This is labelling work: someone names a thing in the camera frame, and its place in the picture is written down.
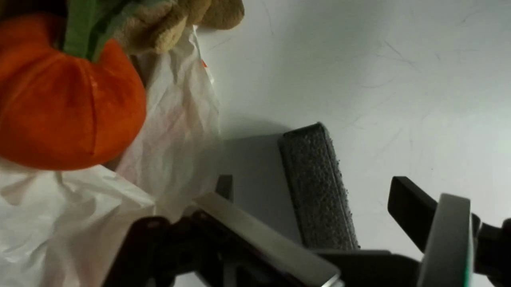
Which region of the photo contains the brown plush toy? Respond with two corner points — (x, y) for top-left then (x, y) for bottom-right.
(115, 0), (244, 53)

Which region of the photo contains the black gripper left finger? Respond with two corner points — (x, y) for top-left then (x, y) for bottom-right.
(195, 192), (342, 287)

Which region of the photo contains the red plush tomato toy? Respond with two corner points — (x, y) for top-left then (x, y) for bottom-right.
(0, 0), (145, 170)

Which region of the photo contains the white plastic bag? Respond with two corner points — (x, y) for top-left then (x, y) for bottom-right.
(0, 28), (219, 287)

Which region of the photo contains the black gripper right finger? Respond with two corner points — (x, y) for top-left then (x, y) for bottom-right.
(417, 194), (474, 287)

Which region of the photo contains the round white table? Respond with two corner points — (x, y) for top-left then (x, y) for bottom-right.
(198, 0), (511, 254)

